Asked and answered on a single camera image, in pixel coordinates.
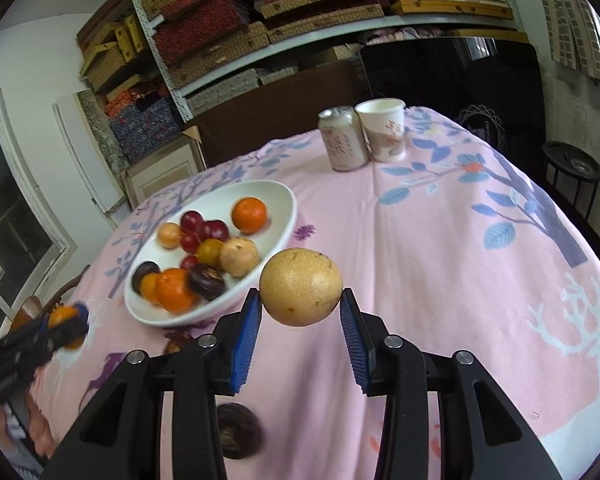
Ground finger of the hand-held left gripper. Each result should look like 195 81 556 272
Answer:
27 302 90 356

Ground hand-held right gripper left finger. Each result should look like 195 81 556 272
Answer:
40 287 263 480

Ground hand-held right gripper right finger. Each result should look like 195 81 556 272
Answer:
339 287 563 480

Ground small orange kumquat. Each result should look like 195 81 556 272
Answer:
48 306 86 351

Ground pale yellow passion fruit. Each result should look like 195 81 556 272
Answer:
258 248 344 328
220 236 259 279

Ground orange tangerine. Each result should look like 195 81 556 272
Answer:
155 268 198 312
231 196 269 235

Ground yellow orange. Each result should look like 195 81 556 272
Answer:
140 272 160 305
196 238 226 267

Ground large red plum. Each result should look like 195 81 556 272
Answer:
200 219 229 242

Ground small pale orange fruit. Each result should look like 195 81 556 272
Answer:
158 223 183 249

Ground white oval bowl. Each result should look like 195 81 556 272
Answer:
124 179 299 328

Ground wooden chair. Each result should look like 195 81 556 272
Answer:
0 265 91 333

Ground white framed window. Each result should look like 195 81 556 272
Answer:
0 89 78 321

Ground cardboard box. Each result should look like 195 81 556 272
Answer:
121 125 208 211

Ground white framed marble panel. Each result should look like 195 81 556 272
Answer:
52 89 131 216

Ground pale pink drink can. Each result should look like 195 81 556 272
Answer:
317 106 370 172

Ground printed paper cup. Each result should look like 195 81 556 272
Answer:
355 98 407 163

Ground dark brown board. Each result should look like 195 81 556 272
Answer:
195 60 368 167

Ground stack of blue patterned boxes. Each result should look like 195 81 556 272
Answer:
105 92 183 166

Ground black glossy panel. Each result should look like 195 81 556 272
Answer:
360 37 548 151

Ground stack of yellow boxes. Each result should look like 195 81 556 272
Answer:
77 12 146 93

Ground black round stand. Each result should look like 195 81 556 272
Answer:
542 141 600 218

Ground white metal shelf rack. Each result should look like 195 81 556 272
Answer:
127 0 526 126

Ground pink cloth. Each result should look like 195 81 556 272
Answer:
365 25 446 46

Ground hanging woven strips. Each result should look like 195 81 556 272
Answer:
535 0 600 83

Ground wire basket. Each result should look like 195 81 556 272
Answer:
455 104 503 148

